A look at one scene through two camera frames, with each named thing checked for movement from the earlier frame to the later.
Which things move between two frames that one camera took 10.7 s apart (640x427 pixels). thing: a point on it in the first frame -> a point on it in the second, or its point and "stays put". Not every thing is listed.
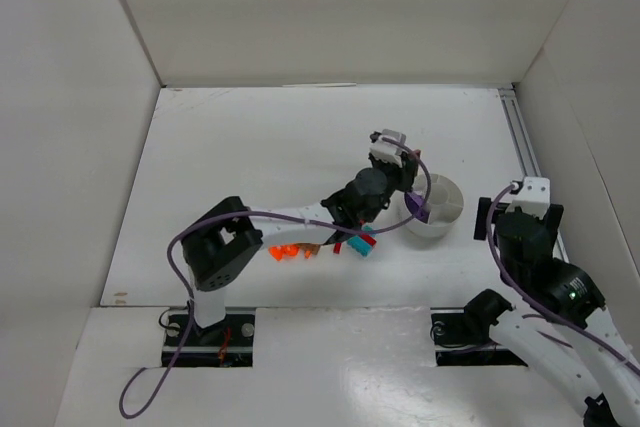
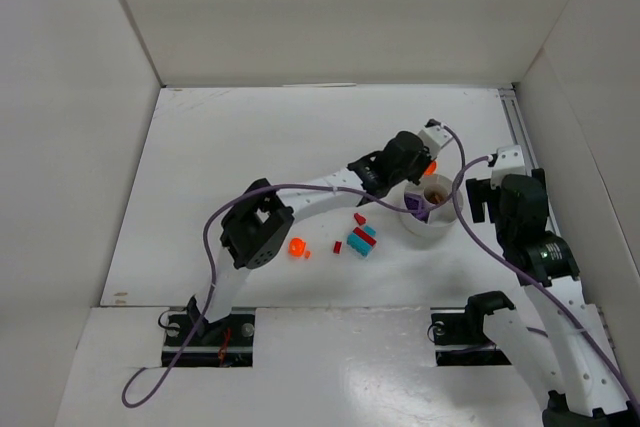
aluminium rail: x=519 y=132 stays put
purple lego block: x=413 y=202 stays put
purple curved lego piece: x=422 y=215 stays put
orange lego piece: x=291 y=250 -> x=430 y=168
